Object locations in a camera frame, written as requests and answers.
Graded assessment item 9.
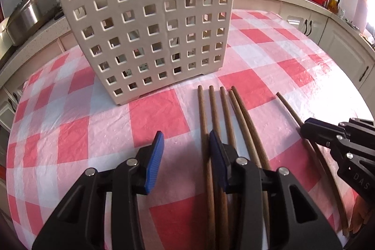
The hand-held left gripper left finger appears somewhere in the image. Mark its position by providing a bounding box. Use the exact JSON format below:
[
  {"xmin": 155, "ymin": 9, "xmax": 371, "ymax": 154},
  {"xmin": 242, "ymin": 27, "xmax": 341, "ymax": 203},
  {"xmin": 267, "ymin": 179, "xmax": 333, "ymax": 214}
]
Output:
[{"xmin": 32, "ymin": 131, "xmax": 165, "ymax": 250}]

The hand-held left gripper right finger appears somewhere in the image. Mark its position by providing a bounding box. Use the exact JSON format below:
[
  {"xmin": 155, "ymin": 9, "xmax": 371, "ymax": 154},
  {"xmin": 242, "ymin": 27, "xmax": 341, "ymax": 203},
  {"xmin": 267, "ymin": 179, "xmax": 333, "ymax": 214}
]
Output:
[{"xmin": 209, "ymin": 130, "xmax": 343, "ymax": 250}]

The silver rice cooker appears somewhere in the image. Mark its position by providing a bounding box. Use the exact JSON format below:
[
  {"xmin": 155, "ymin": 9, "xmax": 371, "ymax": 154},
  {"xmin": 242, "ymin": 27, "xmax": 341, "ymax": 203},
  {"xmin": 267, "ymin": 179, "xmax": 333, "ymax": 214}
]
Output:
[{"xmin": 6, "ymin": 0, "xmax": 59, "ymax": 45}]

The amber oil bottle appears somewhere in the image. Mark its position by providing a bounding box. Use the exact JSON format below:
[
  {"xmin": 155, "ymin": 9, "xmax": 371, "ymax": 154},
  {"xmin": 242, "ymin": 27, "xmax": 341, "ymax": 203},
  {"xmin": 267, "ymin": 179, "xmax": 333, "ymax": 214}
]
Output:
[{"xmin": 326, "ymin": 0, "xmax": 340, "ymax": 14}]

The pink bottle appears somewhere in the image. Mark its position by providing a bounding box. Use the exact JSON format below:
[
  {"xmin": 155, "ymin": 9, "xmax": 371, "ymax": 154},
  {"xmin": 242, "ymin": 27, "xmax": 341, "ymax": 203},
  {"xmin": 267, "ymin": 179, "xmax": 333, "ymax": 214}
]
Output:
[{"xmin": 360, "ymin": 0, "xmax": 373, "ymax": 34}]

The red white checked tablecloth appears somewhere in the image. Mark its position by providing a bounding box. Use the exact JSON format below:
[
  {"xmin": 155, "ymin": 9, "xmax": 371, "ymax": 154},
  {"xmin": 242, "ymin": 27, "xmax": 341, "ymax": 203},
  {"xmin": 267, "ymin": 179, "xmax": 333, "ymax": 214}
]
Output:
[{"xmin": 6, "ymin": 8, "xmax": 375, "ymax": 250}]

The beige plastic utensil basket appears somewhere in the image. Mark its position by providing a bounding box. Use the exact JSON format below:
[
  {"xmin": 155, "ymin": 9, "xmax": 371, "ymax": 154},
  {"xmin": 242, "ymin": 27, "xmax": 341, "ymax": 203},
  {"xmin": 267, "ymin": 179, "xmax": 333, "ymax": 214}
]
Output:
[{"xmin": 50, "ymin": 0, "xmax": 238, "ymax": 106}]

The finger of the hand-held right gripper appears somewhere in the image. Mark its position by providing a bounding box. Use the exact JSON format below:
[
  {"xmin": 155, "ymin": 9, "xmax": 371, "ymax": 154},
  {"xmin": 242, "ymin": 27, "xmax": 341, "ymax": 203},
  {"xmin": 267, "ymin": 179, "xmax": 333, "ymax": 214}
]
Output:
[
  {"xmin": 300, "ymin": 121, "xmax": 375, "ymax": 163},
  {"xmin": 305, "ymin": 118, "xmax": 375, "ymax": 137}
]

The person's right hand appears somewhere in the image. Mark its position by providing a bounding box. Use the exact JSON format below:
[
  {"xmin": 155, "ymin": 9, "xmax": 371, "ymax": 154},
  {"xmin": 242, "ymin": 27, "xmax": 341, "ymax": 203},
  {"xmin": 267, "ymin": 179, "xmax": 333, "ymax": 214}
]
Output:
[{"xmin": 349, "ymin": 196, "xmax": 375, "ymax": 239}]

